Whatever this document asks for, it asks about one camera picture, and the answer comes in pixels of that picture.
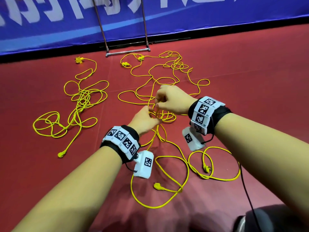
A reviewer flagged person's right hand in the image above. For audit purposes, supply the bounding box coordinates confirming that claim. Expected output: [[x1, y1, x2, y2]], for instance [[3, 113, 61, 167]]
[[154, 84, 198, 115]]

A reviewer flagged person's left hand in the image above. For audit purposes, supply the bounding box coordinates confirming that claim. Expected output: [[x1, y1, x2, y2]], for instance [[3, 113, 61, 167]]
[[127, 105, 162, 136]]

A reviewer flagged metal rack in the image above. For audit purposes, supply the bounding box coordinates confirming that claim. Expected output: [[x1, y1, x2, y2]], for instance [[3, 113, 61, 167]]
[[89, 0, 151, 57]]

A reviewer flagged person's left forearm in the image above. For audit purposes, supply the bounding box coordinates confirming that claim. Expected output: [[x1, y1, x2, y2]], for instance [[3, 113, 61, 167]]
[[12, 145, 124, 232]]

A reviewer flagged person's right forearm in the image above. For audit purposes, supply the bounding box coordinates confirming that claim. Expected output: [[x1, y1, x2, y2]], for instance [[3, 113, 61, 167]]
[[212, 112, 309, 232]]

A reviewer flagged black marker wristband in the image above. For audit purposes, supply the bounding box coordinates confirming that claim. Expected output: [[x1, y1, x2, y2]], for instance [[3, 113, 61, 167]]
[[187, 96, 232, 136], [100, 124, 142, 165]]

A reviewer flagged blue banner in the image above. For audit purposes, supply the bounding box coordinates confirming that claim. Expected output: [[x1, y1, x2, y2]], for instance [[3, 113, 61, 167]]
[[0, 0, 309, 56]]

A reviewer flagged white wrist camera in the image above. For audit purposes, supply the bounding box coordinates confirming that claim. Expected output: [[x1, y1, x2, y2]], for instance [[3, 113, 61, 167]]
[[182, 125, 206, 152], [133, 150, 155, 179]]

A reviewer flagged black cable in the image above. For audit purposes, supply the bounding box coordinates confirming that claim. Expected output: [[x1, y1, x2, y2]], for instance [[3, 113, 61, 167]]
[[239, 164, 264, 232]]

